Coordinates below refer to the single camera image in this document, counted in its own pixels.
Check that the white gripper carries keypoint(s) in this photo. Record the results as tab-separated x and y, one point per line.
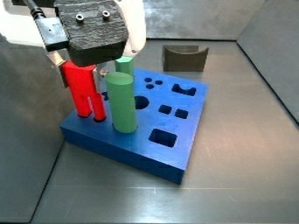
19	30

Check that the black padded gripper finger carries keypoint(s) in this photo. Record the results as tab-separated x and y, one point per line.
58	61

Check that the red square-circle block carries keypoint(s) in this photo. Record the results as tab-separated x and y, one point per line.
87	98

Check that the blue foam peg board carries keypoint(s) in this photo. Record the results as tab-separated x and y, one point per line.
169	112

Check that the black curved fixture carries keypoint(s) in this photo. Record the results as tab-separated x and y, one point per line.
185	58

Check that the green hexagonal peg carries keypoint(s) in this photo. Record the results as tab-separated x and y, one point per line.
125	65

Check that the green round peg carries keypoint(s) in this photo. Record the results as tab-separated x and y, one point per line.
122	101

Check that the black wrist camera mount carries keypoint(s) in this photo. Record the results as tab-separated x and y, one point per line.
97	30

